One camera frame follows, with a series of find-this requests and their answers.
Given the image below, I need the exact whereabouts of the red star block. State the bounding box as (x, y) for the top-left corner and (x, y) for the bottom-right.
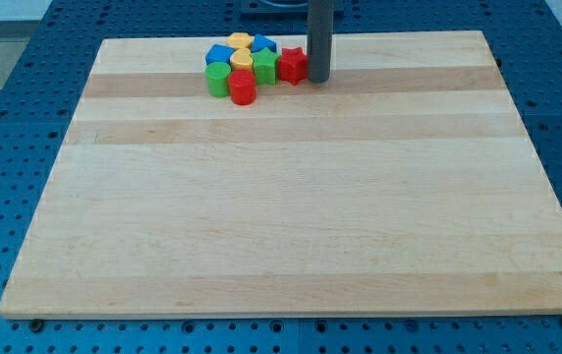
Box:
(277, 47), (308, 86)

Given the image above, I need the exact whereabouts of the green star block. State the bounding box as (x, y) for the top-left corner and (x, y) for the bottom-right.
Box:
(251, 48), (280, 86)

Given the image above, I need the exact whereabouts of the red cylinder block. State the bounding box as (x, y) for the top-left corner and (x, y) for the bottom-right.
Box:
(228, 70), (256, 105)

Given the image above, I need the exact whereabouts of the green cylinder block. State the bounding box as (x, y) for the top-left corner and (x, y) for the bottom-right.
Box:
(204, 62), (232, 97)

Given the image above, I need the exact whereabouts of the yellow heart block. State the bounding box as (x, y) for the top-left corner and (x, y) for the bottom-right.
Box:
(230, 48), (253, 72)

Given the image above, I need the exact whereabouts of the light wooden board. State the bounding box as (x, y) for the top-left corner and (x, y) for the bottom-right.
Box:
(0, 30), (562, 320)

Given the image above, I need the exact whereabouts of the blue pentagon block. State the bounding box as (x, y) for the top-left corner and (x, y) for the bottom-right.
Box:
(251, 33), (277, 53)

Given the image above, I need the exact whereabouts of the blue cube block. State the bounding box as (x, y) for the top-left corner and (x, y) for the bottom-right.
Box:
(205, 44), (236, 65)

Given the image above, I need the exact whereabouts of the yellow hexagon block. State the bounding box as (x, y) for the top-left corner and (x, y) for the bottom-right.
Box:
(226, 32), (253, 50)

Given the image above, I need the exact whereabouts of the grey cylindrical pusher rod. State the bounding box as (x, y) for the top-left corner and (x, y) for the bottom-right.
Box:
(307, 0), (334, 84)

